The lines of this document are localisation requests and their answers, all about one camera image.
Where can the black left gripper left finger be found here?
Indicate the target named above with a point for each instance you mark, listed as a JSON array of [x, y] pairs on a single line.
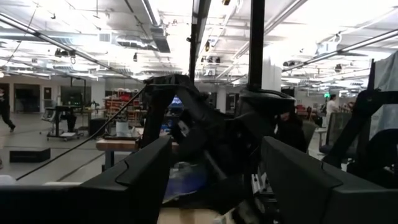
[[93, 205]]

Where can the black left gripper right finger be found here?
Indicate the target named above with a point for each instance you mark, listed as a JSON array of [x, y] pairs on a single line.
[[311, 202]]

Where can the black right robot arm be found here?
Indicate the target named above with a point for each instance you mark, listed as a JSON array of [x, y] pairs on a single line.
[[217, 133]]

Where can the grey mesh office chair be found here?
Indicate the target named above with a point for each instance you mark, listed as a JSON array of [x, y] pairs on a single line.
[[337, 130]]

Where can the wooden background table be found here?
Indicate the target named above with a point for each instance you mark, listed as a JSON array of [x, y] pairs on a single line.
[[116, 144]]

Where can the black box on floor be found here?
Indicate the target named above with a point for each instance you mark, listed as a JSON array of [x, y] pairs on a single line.
[[29, 155]]

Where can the white bucket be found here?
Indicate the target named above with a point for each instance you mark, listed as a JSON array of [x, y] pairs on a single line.
[[122, 129]]

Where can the person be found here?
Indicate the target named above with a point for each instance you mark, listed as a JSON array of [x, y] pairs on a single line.
[[331, 107], [5, 109]]

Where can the black equipment cart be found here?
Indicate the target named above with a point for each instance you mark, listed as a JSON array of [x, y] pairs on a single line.
[[62, 109]]

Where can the shelf with red bins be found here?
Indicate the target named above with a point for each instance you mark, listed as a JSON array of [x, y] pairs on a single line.
[[124, 102]]

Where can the dark metal stand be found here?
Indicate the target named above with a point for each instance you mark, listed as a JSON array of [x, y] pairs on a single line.
[[367, 105]]

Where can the grey cloth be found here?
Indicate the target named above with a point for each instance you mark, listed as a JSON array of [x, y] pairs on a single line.
[[387, 77]]

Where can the black aluminium rig frame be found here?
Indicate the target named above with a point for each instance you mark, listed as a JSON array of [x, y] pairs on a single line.
[[256, 46]]

